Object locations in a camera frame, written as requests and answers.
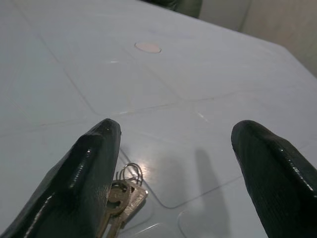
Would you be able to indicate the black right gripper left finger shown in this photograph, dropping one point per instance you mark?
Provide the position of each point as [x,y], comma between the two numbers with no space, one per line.
[74,188]

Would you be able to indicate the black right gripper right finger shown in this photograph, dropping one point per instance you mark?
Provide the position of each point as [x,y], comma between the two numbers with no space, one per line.
[280,183]

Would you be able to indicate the brass key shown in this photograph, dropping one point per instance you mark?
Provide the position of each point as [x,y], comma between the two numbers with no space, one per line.
[114,204]

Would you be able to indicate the silver key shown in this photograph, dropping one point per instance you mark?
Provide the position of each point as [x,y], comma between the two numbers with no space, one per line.
[135,198]

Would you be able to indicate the round white table cap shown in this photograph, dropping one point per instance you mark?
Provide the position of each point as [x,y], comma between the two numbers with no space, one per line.
[148,47]

